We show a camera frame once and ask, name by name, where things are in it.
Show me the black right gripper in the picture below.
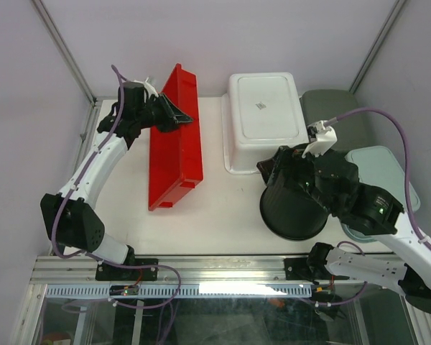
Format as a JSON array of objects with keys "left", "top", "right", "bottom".
[{"left": 256, "top": 144, "right": 336, "bottom": 214}]

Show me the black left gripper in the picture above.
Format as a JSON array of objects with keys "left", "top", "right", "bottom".
[{"left": 137, "top": 93, "right": 195, "bottom": 134}]

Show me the light teal perforated basket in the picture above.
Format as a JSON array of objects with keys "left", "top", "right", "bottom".
[{"left": 339, "top": 144, "right": 422, "bottom": 244}]

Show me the red plastic tray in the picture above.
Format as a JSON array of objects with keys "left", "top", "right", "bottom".
[{"left": 148, "top": 63, "right": 203, "bottom": 211}]

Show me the black round bucket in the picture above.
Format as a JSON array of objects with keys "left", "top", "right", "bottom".
[{"left": 256, "top": 144, "right": 329, "bottom": 241}]

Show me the dark green plastic tray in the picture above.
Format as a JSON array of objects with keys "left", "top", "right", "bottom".
[{"left": 300, "top": 89, "right": 369, "bottom": 152}]

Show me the white plastic tub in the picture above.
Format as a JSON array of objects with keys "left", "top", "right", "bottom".
[{"left": 221, "top": 72, "right": 308, "bottom": 175}]

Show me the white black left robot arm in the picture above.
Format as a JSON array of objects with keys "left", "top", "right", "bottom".
[{"left": 40, "top": 82, "right": 193, "bottom": 280}]

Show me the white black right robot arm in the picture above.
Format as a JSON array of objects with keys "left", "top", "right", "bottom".
[{"left": 257, "top": 145, "right": 431, "bottom": 314}]

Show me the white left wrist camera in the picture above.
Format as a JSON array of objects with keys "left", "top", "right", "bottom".
[{"left": 124, "top": 77, "right": 159, "bottom": 96}]

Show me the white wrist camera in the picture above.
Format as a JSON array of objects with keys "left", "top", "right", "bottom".
[
  {"left": 302, "top": 120, "right": 338, "bottom": 158},
  {"left": 124, "top": 77, "right": 159, "bottom": 96}
]

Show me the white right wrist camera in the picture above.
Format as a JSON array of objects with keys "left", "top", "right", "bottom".
[{"left": 302, "top": 120, "right": 338, "bottom": 158}]

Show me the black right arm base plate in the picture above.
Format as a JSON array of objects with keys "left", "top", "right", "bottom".
[{"left": 283, "top": 257, "right": 318, "bottom": 282}]

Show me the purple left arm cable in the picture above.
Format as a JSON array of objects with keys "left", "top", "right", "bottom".
[{"left": 50, "top": 64, "right": 182, "bottom": 310}]

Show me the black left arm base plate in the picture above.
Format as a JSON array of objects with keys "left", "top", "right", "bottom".
[{"left": 95, "top": 263, "right": 158, "bottom": 282}]

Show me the white slotted cable duct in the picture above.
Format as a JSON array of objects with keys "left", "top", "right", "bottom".
[{"left": 46, "top": 282, "right": 312, "bottom": 300}]

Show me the aluminium mounting rail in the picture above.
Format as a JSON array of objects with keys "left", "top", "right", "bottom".
[{"left": 31, "top": 254, "right": 399, "bottom": 285}]

